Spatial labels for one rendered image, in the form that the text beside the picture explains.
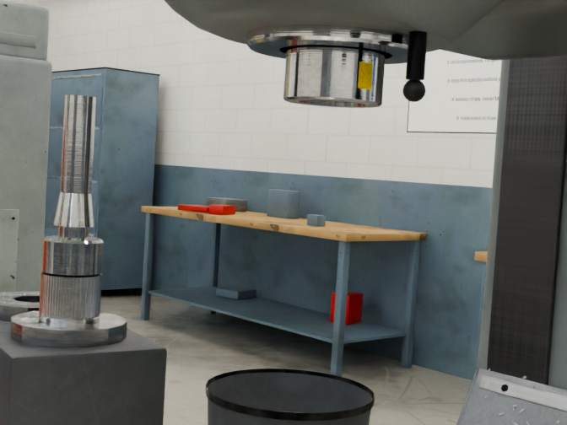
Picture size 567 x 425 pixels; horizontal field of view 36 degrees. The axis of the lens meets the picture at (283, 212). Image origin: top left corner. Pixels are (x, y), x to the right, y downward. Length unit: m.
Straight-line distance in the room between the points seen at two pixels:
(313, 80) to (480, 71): 5.19
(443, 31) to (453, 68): 5.31
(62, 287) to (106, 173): 6.98
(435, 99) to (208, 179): 2.45
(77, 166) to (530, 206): 0.38
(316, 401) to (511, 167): 1.98
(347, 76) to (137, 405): 0.37
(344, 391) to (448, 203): 3.13
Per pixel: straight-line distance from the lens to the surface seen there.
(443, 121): 5.70
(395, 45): 0.39
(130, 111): 7.77
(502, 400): 0.80
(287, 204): 6.19
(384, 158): 6.00
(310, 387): 2.70
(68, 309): 0.69
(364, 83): 0.40
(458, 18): 0.40
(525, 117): 0.79
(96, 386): 0.67
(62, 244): 0.68
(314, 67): 0.40
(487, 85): 5.54
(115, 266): 7.78
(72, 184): 0.69
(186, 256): 7.69
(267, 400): 2.71
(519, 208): 0.79
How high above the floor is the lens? 1.25
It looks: 3 degrees down
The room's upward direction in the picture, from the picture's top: 4 degrees clockwise
